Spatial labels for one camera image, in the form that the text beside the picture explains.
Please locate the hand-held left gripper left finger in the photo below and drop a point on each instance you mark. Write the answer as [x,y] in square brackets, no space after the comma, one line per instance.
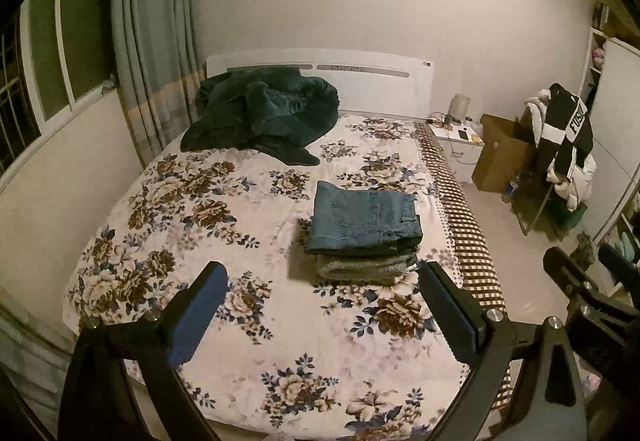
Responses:
[200,316]

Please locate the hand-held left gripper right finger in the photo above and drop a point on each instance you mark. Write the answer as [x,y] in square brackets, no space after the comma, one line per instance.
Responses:
[452,316]

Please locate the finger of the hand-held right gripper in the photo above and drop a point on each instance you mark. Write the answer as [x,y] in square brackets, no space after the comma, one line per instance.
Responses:
[622,263]
[567,268]

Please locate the blue jeans pants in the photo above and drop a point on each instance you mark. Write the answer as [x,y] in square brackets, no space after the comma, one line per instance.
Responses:
[360,216]

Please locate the grey folded pants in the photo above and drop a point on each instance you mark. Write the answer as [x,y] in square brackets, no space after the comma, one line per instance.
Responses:
[360,268]

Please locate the teal folded cloth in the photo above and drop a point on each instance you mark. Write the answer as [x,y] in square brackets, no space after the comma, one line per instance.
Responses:
[626,246]

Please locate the green storage box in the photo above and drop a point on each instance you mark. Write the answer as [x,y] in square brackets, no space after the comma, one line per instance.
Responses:
[575,216]

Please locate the floral blanket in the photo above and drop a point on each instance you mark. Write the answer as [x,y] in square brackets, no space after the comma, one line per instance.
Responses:
[200,221]

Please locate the brown checkered sheet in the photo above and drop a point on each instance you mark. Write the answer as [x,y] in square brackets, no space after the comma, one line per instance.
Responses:
[465,221]

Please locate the blue water bottle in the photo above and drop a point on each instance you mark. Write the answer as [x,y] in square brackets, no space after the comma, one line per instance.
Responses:
[510,189]

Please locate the large cardboard box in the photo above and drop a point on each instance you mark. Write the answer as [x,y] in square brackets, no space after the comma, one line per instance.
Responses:
[500,156]

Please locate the white wardrobe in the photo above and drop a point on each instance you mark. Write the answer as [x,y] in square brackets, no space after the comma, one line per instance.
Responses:
[615,121]

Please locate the black and white jacket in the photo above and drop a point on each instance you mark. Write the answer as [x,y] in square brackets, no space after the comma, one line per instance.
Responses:
[565,121]

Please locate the white nightstand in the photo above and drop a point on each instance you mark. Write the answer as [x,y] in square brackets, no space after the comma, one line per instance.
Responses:
[460,161]

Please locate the white plastic jug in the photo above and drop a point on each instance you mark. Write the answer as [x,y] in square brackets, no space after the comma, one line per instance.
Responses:
[475,130]

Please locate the white phone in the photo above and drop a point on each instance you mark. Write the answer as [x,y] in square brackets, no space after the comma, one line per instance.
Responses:
[463,134]

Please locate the beige cylindrical lamp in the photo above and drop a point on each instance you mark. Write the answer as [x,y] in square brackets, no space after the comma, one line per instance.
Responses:
[458,108]

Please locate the dark green blanket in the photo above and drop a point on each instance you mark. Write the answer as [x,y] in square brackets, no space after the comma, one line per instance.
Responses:
[250,116]

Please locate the pink soft item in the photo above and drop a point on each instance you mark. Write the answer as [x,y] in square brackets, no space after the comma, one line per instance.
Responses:
[597,56]

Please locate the white headboard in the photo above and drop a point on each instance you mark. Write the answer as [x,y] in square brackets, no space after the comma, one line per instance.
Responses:
[375,86]

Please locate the grey green curtain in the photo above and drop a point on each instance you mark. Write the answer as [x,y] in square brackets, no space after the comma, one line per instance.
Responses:
[150,46]

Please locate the metal frame chair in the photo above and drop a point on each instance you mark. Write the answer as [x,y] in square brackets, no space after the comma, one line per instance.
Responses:
[542,206]

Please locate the window with white frame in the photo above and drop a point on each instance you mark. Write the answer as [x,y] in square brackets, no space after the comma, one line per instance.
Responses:
[80,46]

